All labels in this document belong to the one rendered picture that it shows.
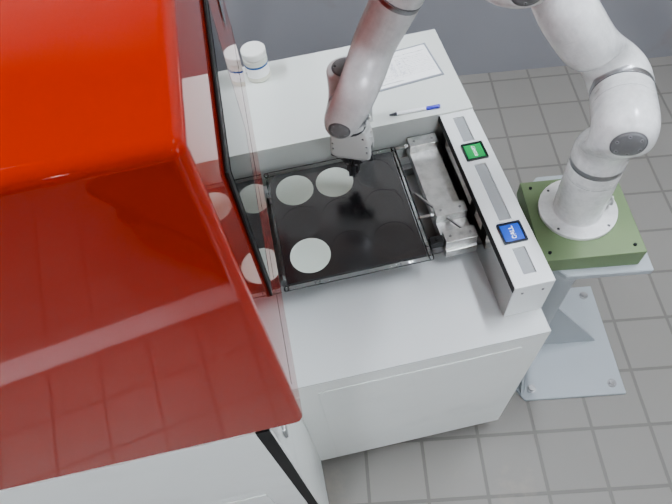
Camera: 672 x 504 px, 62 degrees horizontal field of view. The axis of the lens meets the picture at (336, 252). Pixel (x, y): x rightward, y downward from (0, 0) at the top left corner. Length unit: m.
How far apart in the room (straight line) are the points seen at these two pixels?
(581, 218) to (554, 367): 0.92
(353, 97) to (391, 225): 0.41
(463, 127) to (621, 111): 0.50
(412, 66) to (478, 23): 1.33
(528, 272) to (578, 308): 1.11
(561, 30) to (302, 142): 0.72
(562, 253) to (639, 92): 0.44
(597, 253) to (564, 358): 0.88
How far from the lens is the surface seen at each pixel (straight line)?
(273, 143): 1.54
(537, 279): 1.31
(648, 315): 2.51
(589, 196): 1.41
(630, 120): 1.18
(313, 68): 1.74
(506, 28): 3.08
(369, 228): 1.41
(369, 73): 1.14
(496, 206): 1.41
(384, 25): 1.10
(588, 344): 2.35
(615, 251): 1.51
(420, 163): 1.57
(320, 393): 1.38
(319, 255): 1.38
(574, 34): 1.11
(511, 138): 2.90
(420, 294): 1.41
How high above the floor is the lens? 2.06
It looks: 57 degrees down
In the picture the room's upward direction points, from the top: 8 degrees counter-clockwise
